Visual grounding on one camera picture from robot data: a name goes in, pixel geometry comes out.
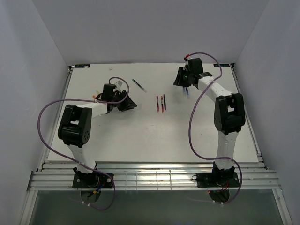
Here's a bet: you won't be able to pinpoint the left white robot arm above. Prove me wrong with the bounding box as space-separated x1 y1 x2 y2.
58 81 137 188

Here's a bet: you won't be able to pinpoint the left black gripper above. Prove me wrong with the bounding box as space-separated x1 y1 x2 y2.
111 90 137 112

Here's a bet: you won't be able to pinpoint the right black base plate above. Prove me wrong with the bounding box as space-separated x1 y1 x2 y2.
191 172 240 188

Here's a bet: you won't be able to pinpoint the right blue label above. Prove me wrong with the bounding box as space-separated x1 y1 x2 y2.
213 63 230 68

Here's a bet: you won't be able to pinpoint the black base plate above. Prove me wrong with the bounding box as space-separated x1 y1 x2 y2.
191 172 240 188
72 173 114 189

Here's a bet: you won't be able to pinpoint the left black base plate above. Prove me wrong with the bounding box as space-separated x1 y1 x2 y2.
72 173 114 189

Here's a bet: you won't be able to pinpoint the left blue label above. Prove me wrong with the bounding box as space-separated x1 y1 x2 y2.
74 64 90 68

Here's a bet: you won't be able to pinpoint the blue label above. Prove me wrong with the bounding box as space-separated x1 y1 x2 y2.
213 63 230 68
74 64 90 68

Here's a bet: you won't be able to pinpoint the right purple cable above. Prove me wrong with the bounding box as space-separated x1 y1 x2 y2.
188 52 243 205

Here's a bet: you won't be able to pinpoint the purple cable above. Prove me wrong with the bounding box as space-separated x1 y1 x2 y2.
37 76 130 211
188 52 243 205

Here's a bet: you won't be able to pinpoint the orange red pen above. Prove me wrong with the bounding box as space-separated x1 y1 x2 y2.
161 96 164 113

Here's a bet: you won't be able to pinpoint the green pen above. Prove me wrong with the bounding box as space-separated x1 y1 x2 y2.
132 79 147 93

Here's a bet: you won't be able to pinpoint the dark blue pen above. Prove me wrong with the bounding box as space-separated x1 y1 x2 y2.
163 94 166 111

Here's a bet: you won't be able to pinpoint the aluminium frame rails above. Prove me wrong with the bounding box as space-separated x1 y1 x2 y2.
28 161 281 191

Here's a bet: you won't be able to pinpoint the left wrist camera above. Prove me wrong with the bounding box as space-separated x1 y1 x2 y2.
114 80 123 92

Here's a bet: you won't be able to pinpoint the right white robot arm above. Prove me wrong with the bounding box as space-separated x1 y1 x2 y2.
173 57 246 186

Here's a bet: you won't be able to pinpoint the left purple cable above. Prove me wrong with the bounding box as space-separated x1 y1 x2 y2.
37 76 130 211

